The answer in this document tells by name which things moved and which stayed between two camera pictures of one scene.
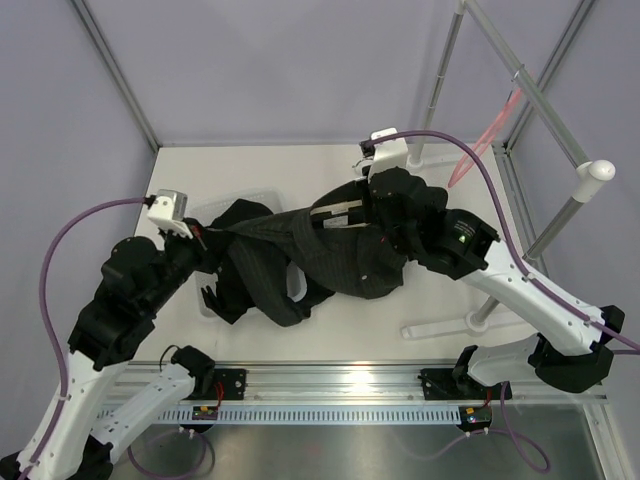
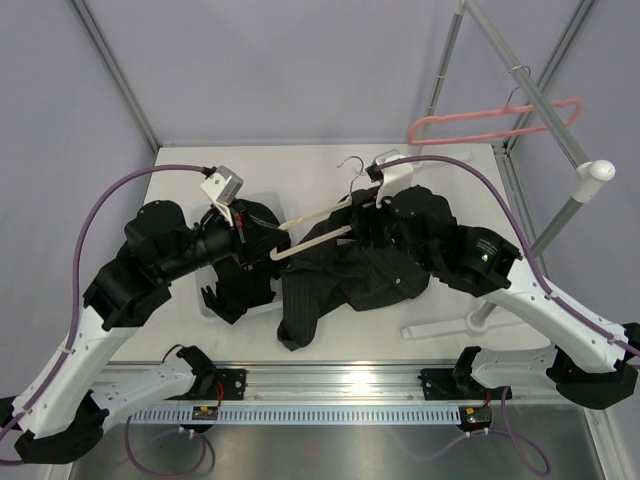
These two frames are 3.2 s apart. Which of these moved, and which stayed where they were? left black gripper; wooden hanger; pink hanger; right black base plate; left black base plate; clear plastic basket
Moved: wooden hanger; left black gripper; pink hanger; clear plastic basket
Stayed: left black base plate; right black base plate
